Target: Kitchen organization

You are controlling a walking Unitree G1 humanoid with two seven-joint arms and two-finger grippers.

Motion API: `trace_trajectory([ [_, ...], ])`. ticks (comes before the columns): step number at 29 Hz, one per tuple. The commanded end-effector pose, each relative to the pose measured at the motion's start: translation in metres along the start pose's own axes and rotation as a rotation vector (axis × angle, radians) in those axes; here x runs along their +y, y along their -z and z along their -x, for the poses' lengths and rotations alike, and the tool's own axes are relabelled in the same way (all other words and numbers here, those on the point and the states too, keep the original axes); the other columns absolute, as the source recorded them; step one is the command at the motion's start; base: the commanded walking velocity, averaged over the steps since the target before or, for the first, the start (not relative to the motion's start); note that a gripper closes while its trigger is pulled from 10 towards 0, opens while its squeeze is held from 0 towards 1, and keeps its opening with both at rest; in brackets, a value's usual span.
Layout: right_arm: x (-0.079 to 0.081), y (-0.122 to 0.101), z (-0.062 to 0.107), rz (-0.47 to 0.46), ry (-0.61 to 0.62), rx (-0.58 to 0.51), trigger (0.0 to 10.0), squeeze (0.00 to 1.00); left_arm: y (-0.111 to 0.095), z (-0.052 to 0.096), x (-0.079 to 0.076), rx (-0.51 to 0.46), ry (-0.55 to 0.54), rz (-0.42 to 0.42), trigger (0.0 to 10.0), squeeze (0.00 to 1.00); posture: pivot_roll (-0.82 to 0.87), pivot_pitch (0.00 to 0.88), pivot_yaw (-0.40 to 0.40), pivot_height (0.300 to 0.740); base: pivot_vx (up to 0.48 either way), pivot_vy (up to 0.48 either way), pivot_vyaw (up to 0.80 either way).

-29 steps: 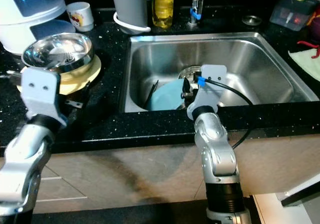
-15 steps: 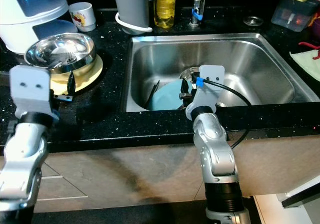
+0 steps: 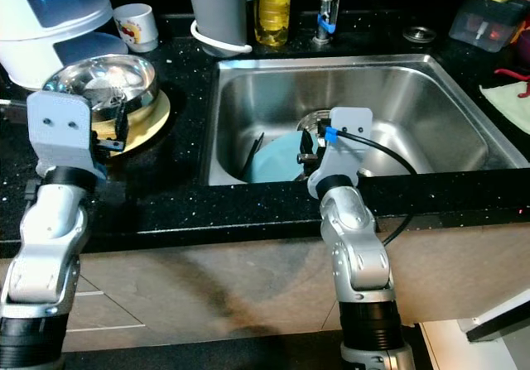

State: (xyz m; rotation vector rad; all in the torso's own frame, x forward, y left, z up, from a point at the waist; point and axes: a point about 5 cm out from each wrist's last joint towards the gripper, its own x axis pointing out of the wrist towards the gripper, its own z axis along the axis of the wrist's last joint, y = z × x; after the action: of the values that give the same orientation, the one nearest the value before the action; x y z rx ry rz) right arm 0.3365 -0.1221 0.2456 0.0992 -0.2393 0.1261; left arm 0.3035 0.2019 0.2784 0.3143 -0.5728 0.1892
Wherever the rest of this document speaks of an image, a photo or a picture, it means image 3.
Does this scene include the steel faucet with blue clip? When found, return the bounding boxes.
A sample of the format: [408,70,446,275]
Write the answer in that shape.
[312,0,341,45]

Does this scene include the yellow oil bottle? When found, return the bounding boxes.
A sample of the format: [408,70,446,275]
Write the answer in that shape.
[253,0,293,48]

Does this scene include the yellow plate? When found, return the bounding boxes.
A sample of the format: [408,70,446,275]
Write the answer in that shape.
[87,89,173,151]

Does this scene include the red cord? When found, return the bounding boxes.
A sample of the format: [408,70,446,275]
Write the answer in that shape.
[494,67,530,82]

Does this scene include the white mug with cartoon print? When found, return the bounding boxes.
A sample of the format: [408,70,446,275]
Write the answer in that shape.
[113,3,161,54]

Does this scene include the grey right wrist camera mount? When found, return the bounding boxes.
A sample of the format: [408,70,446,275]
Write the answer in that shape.
[306,106,374,200]

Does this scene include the stainless steel sink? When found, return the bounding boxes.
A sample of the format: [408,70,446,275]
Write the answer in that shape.
[206,53,530,188]

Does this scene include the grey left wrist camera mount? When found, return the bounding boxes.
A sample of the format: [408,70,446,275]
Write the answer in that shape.
[26,89,97,177]

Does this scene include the round steel hole cover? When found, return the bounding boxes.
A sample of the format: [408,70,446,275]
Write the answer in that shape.
[402,25,439,45]

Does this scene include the grey cylindrical pipe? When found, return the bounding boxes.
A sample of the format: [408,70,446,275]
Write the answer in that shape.
[188,0,248,48]

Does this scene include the white looped hose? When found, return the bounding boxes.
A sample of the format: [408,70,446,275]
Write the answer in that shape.
[190,19,254,57]

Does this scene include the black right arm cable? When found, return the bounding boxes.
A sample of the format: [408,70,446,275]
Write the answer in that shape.
[340,128,417,247]

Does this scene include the stainless steel bowl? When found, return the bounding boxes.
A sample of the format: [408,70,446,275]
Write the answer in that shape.
[41,53,161,121]

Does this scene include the steel sink strainer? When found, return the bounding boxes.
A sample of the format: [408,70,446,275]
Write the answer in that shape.
[296,108,337,133]

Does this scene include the white and blue kitchen appliance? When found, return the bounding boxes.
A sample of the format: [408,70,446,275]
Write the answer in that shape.
[0,0,115,90]

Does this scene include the clear plastic container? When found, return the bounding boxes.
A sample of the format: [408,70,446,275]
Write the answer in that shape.
[448,0,528,54]

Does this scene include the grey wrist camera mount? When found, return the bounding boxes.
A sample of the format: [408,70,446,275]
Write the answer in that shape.
[26,89,97,177]
[306,106,374,200]

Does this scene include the pale green cloth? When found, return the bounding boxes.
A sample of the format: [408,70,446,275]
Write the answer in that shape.
[478,80,530,136]

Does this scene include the white panel with dark edge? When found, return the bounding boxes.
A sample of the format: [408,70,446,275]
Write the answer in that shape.
[458,286,530,344]

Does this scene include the light blue plate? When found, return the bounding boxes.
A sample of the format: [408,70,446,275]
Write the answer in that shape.
[248,131,308,185]

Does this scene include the black chopsticks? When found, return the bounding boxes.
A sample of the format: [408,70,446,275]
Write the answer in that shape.
[239,132,265,177]

